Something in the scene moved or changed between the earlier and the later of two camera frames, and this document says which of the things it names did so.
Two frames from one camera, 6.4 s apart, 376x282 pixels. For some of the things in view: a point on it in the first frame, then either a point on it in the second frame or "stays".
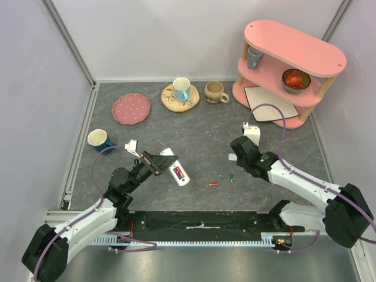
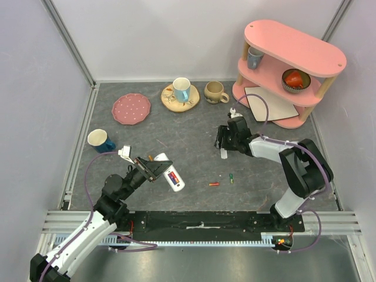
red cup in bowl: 294,79 stays
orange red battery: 180,172 → 173,178
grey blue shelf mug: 254,56 stays
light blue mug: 181,87 stays
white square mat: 257,95 stays
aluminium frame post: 336,21 stays
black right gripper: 239,145 → 222,138
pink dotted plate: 131,108 stays
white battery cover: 232,157 → 224,153
